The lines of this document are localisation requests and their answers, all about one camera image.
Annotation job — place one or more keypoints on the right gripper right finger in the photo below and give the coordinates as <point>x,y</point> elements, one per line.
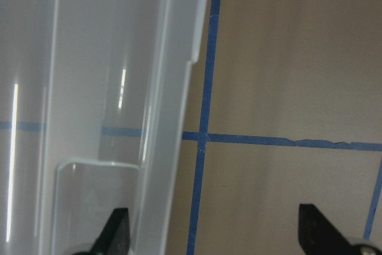
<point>317,235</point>

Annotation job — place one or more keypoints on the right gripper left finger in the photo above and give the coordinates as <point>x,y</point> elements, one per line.
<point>114,238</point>

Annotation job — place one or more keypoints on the clear plastic box lid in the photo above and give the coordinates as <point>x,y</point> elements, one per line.
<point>93,96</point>

